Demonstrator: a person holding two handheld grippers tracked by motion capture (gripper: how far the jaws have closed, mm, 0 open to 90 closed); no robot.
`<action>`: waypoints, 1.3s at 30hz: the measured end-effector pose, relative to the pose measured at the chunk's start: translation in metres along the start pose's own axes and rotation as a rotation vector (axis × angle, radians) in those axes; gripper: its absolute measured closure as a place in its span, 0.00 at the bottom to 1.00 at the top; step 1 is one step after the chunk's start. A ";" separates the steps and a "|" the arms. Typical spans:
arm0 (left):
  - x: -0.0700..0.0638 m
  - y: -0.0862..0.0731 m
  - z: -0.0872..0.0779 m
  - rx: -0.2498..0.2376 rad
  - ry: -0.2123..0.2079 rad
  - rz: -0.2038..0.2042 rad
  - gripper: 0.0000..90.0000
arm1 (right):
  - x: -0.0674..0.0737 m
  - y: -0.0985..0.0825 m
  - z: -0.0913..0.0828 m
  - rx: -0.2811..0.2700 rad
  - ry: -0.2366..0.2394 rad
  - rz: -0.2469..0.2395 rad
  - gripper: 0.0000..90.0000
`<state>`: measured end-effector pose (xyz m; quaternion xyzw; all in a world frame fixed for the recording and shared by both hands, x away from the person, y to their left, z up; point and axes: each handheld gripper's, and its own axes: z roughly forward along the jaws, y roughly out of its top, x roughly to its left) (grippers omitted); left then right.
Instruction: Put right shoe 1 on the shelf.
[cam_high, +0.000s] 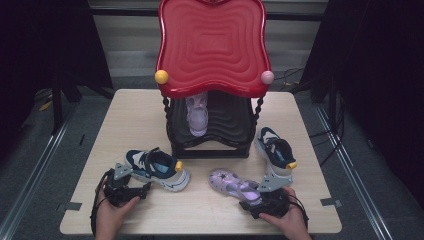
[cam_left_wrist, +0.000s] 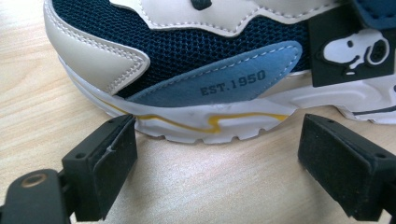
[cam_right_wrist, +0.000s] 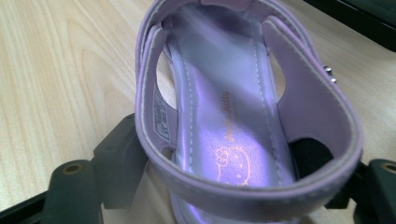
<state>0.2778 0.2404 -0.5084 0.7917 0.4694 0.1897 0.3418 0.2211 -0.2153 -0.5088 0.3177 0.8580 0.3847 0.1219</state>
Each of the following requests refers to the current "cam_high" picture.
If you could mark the black curtain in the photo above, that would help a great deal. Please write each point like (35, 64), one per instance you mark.
(40, 40)
(383, 66)

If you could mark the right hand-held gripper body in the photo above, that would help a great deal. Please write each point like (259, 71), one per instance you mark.
(275, 182)

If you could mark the purple sandal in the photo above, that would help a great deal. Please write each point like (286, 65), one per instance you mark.
(197, 116)
(226, 183)

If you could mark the red and black shoe rack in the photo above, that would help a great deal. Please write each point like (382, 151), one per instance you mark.
(213, 50)

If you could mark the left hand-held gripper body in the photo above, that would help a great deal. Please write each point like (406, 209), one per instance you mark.
(121, 171)

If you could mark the yellow object on floor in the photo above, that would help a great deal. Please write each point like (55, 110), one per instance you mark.
(45, 106)

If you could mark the person's right hand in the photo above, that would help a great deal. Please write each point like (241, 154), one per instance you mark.
(293, 226)

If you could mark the black metal stand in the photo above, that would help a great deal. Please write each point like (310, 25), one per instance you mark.
(333, 100)
(57, 106)

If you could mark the gray tape strip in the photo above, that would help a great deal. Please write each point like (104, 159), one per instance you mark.
(331, 202)
(70, 206)

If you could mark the navy and white sneaker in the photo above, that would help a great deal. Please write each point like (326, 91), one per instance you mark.
(276, 155)
(156, 168)

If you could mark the person's left hand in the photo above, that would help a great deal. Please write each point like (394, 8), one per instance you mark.
(108, 223)

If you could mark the metal floor rail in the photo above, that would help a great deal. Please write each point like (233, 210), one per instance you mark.
(36, 173)
(353, 173)

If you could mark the small black tape strip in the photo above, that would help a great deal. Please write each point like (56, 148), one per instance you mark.
(82, 140)

